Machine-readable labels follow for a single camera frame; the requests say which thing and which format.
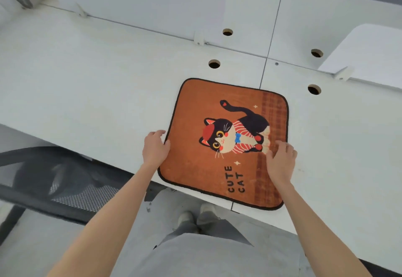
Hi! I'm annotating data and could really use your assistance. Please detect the person's right hand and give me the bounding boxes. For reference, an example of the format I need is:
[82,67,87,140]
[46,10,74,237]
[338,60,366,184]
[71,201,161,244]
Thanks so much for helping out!
[266,141,298,187]

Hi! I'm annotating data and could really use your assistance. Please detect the person's left hand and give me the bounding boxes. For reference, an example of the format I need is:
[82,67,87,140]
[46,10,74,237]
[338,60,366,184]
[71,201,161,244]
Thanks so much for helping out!
[142,130,171,170]

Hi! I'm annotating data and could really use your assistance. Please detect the orange cat print mat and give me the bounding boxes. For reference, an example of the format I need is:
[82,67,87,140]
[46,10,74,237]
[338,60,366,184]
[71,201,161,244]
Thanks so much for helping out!
[157,78,289,211]

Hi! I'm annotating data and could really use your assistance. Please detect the person's left forearm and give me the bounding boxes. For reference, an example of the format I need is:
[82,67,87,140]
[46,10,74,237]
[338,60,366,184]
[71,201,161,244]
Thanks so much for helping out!
[46,162,160,277]

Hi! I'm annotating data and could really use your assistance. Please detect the person's right forearm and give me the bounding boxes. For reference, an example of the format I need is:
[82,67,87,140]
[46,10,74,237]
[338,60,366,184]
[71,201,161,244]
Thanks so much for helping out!
[275,182,374,277]

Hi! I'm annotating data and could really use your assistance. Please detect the grey right shoe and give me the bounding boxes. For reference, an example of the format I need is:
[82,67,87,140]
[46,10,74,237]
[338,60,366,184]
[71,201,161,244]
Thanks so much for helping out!
[197,204,218,225]

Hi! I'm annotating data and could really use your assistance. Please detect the grey shoe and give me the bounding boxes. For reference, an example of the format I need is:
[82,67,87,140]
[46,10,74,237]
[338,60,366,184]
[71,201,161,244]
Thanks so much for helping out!
[177,211,198,234]
[197,204,218,225]

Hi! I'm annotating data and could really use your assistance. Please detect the grey left shoe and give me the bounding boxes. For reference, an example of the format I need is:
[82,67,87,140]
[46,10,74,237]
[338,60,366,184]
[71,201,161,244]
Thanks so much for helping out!
[177,211,198,234]

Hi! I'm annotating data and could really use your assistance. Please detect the grey trousers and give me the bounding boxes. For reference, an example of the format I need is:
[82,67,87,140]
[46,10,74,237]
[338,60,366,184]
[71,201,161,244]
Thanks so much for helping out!
[108,188,311,277]

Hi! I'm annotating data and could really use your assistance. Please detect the black mesh office chair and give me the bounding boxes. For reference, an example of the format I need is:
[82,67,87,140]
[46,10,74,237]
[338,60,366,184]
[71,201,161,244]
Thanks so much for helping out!
[0,146,164,246]

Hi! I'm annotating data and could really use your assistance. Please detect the rounded white divider panel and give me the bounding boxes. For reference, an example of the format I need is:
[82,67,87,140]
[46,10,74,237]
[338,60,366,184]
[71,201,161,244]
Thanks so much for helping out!
[317,24,402,91]

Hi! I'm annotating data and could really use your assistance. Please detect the long white divider panel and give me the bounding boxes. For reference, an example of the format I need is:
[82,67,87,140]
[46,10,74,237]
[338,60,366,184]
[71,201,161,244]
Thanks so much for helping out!
[37,0,285,58]

